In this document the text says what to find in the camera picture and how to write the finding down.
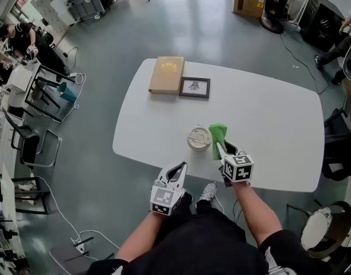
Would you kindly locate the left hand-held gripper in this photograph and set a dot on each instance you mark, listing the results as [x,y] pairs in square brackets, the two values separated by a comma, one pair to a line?
[164,199]

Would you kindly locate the large cardboard box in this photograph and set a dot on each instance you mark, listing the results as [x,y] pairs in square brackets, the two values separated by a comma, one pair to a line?
[248,0]

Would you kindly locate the white round seat cushion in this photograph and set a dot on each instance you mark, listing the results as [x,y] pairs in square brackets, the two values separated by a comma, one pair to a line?
[316,228]

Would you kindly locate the person's left forearm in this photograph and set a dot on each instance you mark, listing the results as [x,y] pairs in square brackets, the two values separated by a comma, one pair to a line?
[141,236]

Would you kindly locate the black standing fan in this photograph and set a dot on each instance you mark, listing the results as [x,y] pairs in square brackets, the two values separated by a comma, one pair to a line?
[271,24]

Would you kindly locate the teal bin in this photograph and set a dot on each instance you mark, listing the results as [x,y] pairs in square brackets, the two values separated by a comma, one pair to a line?
[67,92]

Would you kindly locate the black metal chair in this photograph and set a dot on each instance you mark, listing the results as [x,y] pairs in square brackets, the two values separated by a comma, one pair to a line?
[29,142]

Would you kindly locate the tan book-shaped box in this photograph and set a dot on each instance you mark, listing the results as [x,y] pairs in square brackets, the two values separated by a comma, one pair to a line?
[167,74]

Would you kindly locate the round white lidded cup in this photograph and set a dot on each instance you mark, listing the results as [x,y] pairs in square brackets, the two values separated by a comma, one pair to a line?
[199,139]

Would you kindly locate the person's right white shoe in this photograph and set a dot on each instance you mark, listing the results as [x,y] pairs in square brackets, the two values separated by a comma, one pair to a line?
[207,193]

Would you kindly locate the black yellow trash bin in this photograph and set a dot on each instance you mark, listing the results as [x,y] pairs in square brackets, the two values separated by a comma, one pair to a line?
[276,0]

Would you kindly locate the person's right forearm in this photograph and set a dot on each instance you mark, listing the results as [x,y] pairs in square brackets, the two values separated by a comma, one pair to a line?
[255,211]

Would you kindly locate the black picture frame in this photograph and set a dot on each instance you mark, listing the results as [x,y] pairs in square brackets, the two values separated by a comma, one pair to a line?
[195,87]

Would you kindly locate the person's black trousers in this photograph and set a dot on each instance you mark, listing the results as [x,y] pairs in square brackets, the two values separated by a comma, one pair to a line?
[204,211]

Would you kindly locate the person's black shirt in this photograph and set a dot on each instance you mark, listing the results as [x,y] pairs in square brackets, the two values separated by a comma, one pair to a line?
[198,248]

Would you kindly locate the green cloth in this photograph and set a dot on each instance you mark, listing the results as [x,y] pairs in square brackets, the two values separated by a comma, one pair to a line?
[217,135]

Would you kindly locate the brown wicker chair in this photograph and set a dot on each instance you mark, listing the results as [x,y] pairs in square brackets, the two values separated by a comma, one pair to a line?
[340,231]

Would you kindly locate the grey utility cart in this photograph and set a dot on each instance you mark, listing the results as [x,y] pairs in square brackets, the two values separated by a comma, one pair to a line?
[86,6]

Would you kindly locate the black metal stool frame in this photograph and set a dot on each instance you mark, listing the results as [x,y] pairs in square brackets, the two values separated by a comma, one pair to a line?
[43,96]

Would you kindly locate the black office chair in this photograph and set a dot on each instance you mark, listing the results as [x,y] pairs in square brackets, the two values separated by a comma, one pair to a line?
[340,147]

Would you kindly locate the black cabinet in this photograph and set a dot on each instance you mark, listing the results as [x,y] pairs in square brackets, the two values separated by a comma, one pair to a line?
[321,21]

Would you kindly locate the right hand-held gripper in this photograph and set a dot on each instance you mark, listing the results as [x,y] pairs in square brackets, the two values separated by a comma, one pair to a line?
[238,168]

